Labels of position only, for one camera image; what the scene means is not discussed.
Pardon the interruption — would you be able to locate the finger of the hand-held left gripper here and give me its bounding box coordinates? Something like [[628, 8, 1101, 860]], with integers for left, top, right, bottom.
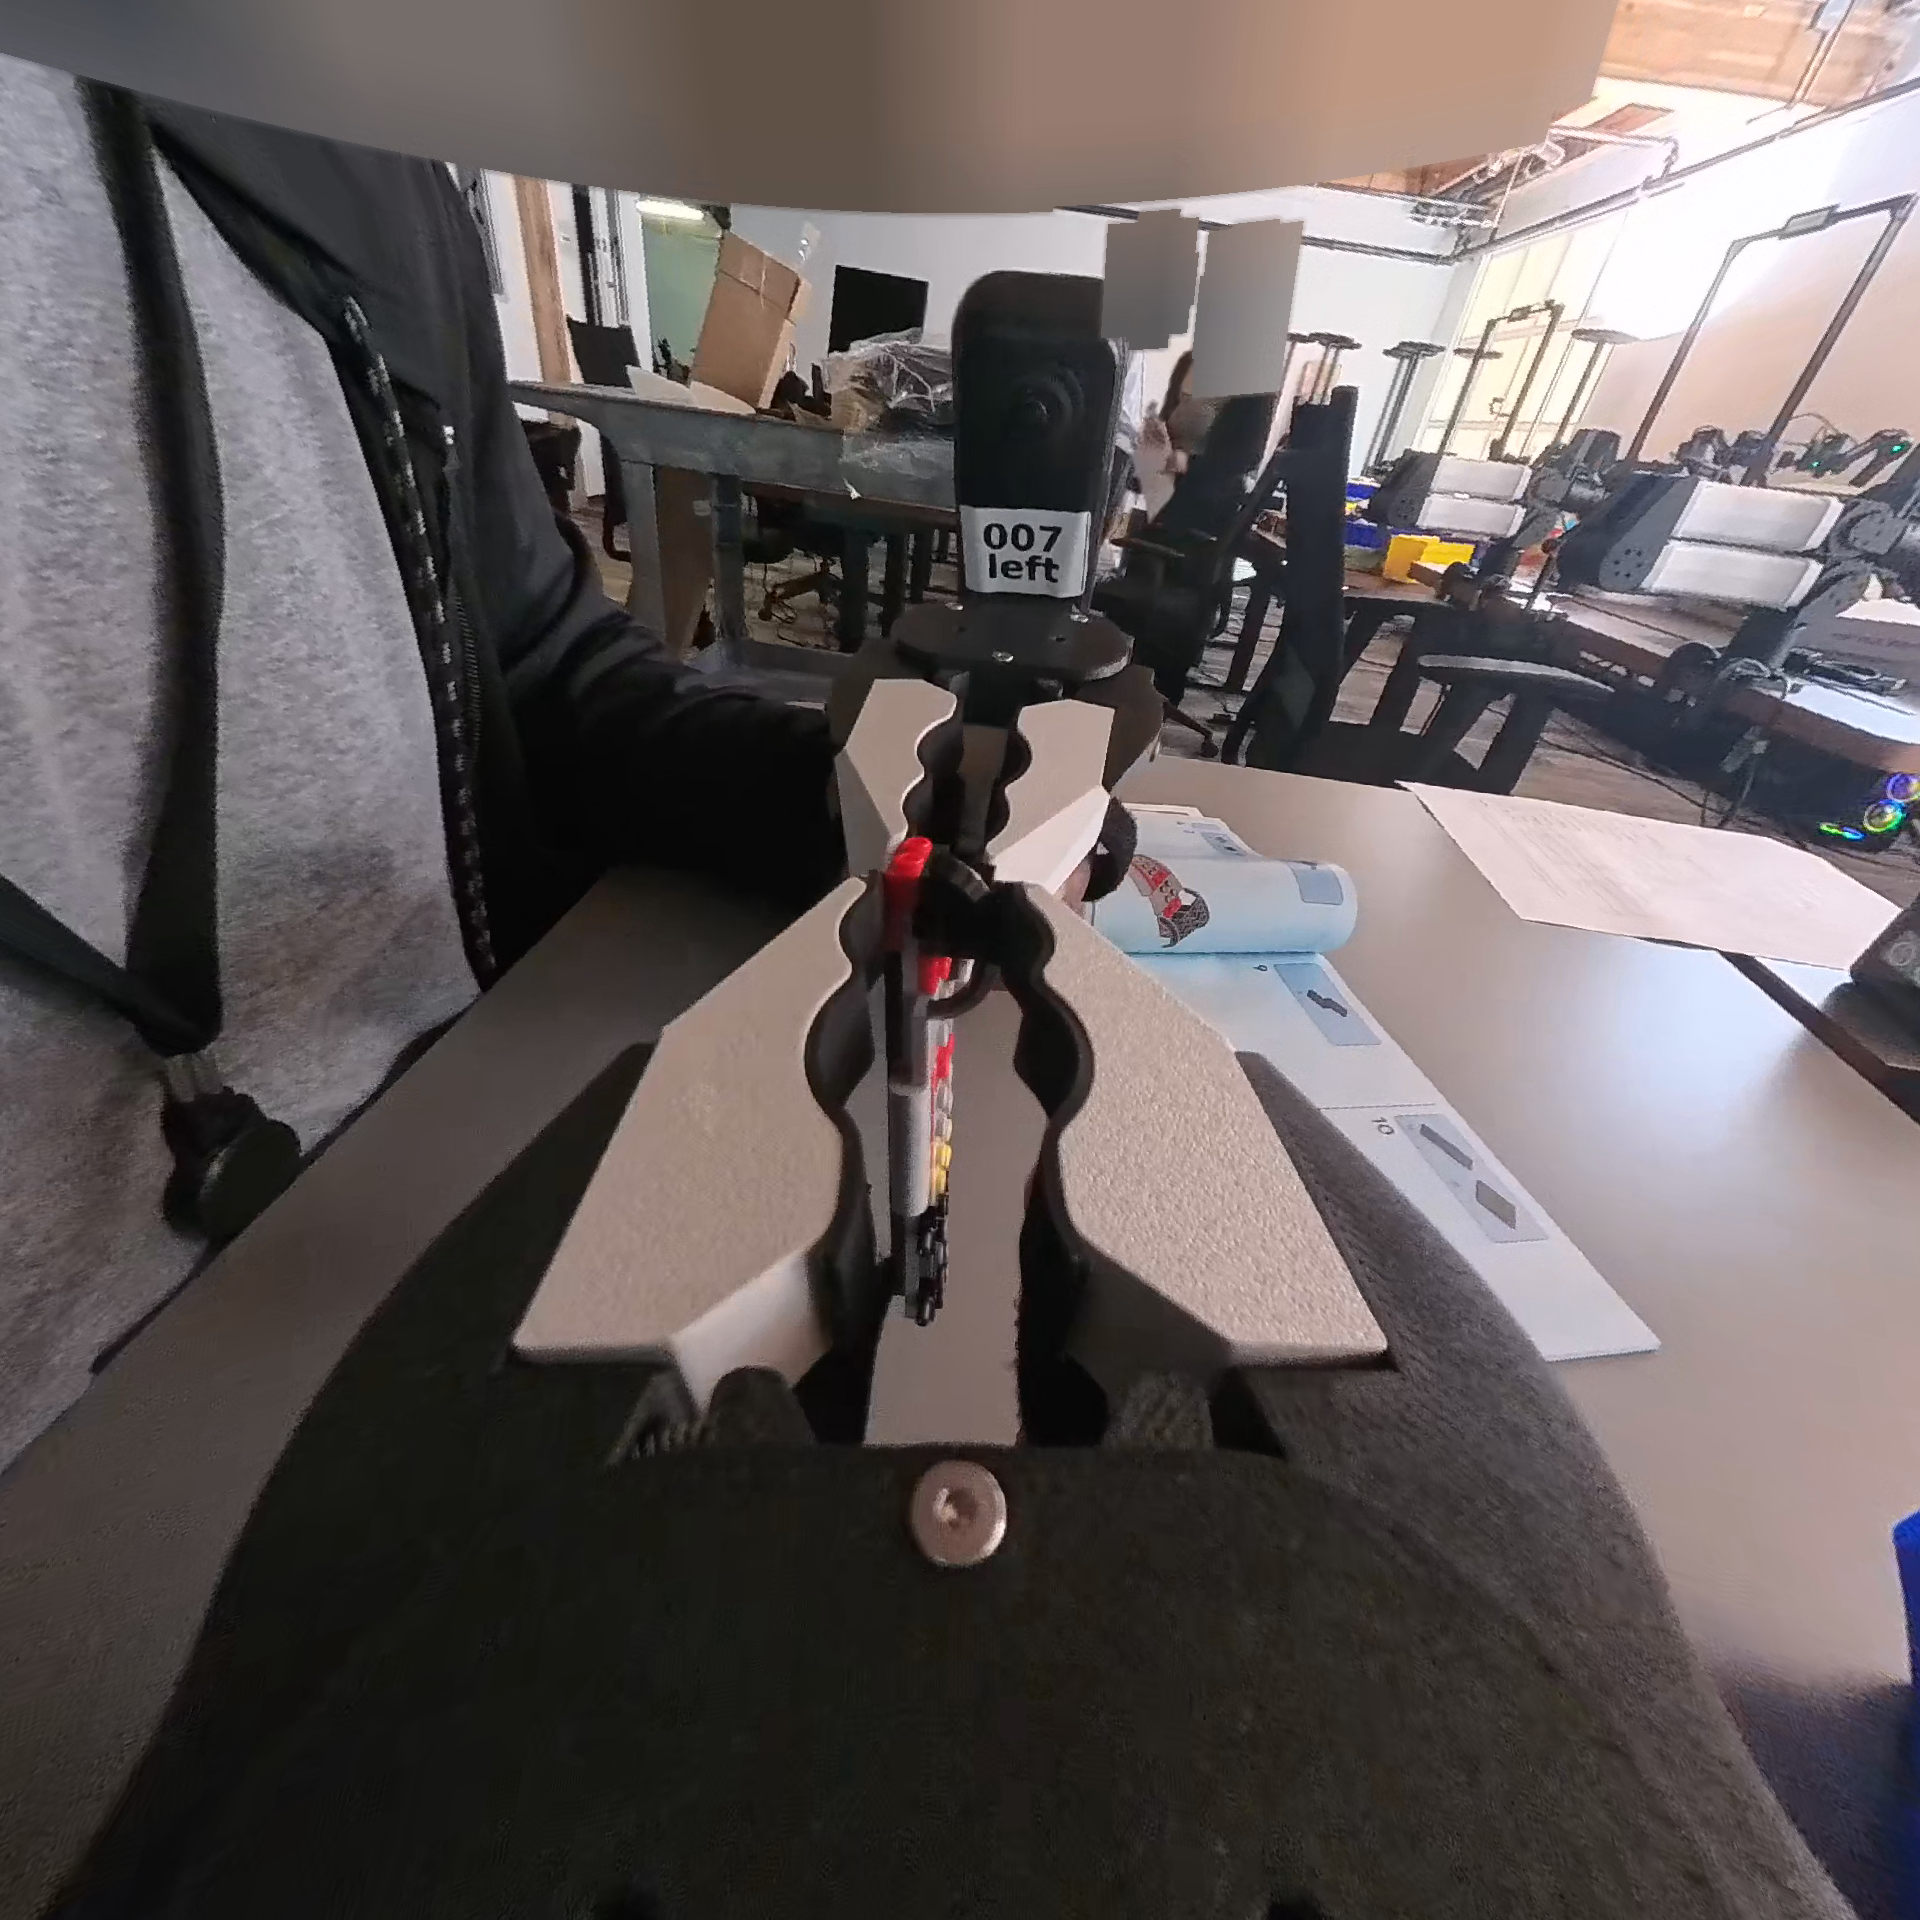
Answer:
[[833, 679, 963, 879], [982, 701, 1119, 888]]

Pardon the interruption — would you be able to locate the brick instruction booklet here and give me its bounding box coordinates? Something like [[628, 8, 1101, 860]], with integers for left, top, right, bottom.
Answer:
[[1087, 801, 1659, 1361]]

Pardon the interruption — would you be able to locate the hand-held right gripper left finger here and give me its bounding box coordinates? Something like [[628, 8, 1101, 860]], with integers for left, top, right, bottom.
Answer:
[[513, 873, 902, 1390]]

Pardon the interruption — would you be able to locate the black white braided cord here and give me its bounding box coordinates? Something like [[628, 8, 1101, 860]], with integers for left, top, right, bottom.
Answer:
[[337, 293, 506, 975]]

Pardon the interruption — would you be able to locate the dark side desk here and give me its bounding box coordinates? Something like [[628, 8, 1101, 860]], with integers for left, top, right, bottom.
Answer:
[[1732, 951, 1920, 1125]]

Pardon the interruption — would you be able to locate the grey-brown desk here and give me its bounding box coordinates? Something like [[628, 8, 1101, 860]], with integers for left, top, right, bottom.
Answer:
[[0, 750, 1920, 1876]]

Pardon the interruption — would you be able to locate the black cord stopper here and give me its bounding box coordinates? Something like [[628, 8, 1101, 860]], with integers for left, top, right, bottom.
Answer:
[[157, 1048, 305, 1239]]

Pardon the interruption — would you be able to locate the grey red toy brick model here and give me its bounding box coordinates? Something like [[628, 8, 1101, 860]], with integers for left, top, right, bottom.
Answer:
[[878, 836, 999, 1327]]

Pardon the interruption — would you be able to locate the black curved toy brick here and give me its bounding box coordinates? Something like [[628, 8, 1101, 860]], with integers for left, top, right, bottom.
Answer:
[[918, 862, 1004, 1019]]

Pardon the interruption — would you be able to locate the black office chair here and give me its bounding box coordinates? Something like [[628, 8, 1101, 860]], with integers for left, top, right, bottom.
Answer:
[[1110, 449, 1277, 707], [1223, 387, 1613, 789]]

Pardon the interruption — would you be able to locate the black bag strap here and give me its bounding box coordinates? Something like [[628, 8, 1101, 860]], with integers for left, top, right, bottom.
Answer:
[[0, 83, 226, 1059]]

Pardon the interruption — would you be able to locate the plastic wrapped bundle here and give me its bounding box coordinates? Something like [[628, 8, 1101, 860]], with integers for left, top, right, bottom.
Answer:
[[833, 329, 970, 436]]

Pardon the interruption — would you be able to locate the person's left forearm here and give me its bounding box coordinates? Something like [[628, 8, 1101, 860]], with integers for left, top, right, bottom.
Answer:
[[495, 568, 849, 963]]

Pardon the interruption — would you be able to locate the computer with coloured lights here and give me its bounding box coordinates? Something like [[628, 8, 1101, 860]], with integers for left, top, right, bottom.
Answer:
[[1815, 773, 1920, 848]]

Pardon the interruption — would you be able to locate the white paper sheet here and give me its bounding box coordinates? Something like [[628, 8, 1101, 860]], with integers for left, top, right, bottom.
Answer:
[[1398, 780, 1905, 972]]

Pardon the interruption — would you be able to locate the black computer monitor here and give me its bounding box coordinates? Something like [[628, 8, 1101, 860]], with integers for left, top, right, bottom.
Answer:
[[827, 263, 933, 353]]

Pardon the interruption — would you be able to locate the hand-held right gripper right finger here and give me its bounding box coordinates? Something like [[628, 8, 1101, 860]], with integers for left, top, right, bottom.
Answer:
[[1005, 885, 1390, 1369]]

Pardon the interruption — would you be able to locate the brown cardboard box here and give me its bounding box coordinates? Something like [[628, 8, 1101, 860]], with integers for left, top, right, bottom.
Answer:
[[691, 228, 811, 408]]

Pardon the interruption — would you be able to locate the background work table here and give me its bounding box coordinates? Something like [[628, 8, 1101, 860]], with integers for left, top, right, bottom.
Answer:
[[1351, 568, 1920, 782]]

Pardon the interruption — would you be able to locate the large flat white box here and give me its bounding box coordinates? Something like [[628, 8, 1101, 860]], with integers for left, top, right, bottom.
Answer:
[[1791, 598, 1920, 677]]

